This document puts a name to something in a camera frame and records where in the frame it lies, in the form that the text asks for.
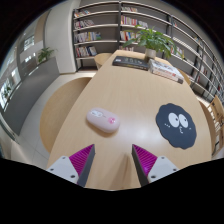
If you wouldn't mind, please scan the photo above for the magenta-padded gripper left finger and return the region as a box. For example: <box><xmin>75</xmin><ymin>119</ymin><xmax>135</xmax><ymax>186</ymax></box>
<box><xmin>46</xmin><ymin>143</ymin><xmax>97</xmax><ymax>188</ymax></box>

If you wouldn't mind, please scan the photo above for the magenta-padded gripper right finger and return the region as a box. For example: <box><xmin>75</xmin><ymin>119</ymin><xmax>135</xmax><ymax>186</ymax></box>
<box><xmin>131</xmin><ymin>143</ymin><xmax>180</xmax><ymax>188</ymax></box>

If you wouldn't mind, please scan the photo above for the pink computer mouse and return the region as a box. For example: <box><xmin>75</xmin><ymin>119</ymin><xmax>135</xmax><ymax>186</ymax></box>
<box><xmin>86</xmin><ymin>107</ymin><xmax>121</xmax><ymax>135</ymax></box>

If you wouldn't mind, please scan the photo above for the dark cartoon-eyed mouse pad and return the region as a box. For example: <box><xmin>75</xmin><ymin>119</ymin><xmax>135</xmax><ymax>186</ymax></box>
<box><xmin>155</xmin><ymin>103</ymin><xmax>198</xmax><ymax>150</ymax></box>

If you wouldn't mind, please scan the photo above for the white book with red lettering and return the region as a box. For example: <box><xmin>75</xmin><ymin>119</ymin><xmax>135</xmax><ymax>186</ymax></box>
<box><xmin>148</xmin><ymin>66</ymin><xmax>184</xmax><ymax>85</ymax></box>

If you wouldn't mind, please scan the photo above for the green potted floor plant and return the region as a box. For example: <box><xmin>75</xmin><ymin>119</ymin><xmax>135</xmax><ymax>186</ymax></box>
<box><xmin>36</xmin><ymin>47</ymin><xmax>56</xmax><ymax>64</ymax></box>
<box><xmin>3</xmin><ymin>83</ymin><xmax>13</xmax><ymax>98</ymax></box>

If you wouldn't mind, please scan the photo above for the white illustrated cover book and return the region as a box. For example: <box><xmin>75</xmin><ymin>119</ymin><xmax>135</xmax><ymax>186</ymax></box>
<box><xmin>149</xmin><ymin>58</ymin><xmax>185</xmax><ymax>81</ymax></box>

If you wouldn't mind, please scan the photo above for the black book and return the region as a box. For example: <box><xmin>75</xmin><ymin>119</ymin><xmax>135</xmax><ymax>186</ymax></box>
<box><xmin>111</xmin><ymin>55</ymin><xmax>151</xmax><ymax>71</ymax></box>

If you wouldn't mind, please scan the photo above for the green plant in white pot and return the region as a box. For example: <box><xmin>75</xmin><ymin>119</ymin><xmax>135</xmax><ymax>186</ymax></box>
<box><xmin>122</xmin><ymin>25</ymin><xmax>178</xmax><ymax>61</ymax></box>

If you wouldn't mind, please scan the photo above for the grey shelf unit with books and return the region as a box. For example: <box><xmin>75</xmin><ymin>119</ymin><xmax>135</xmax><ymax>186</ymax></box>
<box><xmin>71</xmin><ymin>0</ymin><xmax>224</xmax><ymax>104</ymax></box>

